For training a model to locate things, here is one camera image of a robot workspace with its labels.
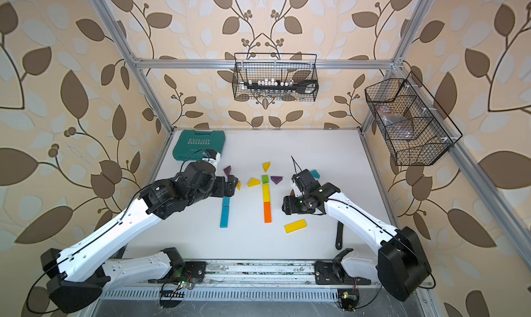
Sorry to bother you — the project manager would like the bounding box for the green plastic tool case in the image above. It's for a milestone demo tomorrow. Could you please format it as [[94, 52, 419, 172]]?
[[172, 130, 225, 161]]

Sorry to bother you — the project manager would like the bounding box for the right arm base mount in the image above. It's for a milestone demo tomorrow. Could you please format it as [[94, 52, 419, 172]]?
[[313, 248, 372, 286]]

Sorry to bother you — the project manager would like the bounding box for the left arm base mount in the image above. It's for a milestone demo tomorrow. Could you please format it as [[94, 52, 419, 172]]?
[[148, 247, 207, 284]]

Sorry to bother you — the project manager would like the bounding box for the black wire basket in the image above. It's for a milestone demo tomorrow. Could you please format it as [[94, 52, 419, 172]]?
[[232, 51, 319, 103], [365, 72, 463, 166]]

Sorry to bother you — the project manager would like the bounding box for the black wire basket right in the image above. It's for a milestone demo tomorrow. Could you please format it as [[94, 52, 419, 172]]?
[[365, 72, 463, 166]]

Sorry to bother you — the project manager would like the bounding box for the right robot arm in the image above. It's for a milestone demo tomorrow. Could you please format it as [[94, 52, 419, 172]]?
[[282, 170, 431, 302]]

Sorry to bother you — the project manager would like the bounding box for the socket bit holder strip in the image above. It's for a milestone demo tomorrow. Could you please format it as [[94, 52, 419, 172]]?
[[239, 80, 319, 96]]

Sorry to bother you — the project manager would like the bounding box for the black wire basket back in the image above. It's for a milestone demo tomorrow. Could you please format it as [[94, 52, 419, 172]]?
[[232, 51, 319, 103]]

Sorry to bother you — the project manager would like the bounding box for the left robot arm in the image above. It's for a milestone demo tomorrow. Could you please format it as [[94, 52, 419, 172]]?
[[41, 160, 239, 314]]

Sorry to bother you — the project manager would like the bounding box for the long yellow block diagonal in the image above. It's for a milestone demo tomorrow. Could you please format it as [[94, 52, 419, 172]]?
[[262, 184, 270, 203]]

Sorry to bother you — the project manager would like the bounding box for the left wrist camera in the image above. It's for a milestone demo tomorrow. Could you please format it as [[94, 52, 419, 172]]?
[[203, 149, 221, 166]]

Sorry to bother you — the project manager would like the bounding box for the aluminium rail front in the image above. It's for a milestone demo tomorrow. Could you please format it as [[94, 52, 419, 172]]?
[[88, 258, 433, 289]]

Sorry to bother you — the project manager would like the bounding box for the orange rectangular block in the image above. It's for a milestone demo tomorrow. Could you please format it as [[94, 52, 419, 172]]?
[[264, 202, 272, 224]]

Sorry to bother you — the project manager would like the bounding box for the yellow small block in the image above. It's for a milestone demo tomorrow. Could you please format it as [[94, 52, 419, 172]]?
[[248, 178, 261, 188], [262, 162, 271, 173]]

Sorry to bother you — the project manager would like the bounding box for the yellow small block bottom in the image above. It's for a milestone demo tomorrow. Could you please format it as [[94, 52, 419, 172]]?
[[262, 162, 271, 173]]

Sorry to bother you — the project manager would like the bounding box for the teal long block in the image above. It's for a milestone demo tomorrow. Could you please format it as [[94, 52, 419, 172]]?
[[222, 197, 230, 208], [220, 206, 230, 228]]

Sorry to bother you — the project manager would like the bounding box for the dark purple triangle block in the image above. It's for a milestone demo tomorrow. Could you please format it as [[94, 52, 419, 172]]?
[[270, 176, 283, 185]]

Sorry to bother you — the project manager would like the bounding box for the yellow long block bottom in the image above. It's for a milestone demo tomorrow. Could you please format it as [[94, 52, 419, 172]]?
[[284, 220, 307, 234]]

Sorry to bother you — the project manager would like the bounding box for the clear plastic bag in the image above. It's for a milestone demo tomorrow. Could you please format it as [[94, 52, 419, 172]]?
[[378, 105, 414, 140]]

